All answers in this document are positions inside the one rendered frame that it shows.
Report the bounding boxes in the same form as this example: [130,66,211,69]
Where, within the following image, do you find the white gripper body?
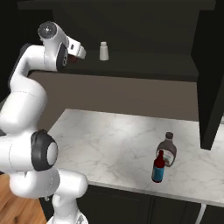
[72,42,88,59]

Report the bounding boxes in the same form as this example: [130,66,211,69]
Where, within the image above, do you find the dark red-brown small object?
[67,54,79,64]

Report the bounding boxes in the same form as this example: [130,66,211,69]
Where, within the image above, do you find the white shaker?
[99,41,110,62]

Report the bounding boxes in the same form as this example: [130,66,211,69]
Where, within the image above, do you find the brown syrup bottle grey cap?
[156,131,178,168]

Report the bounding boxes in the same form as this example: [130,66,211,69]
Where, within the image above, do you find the red bottle blue label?
[150,150,165,184]

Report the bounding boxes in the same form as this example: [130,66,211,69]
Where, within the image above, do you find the dark base cupboard door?
[150,194,203,224]
[200,204,224,224]
[76,185,154,224]

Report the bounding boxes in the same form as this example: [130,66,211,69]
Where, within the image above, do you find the dark open wall cabinet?
[17,0,217,83]

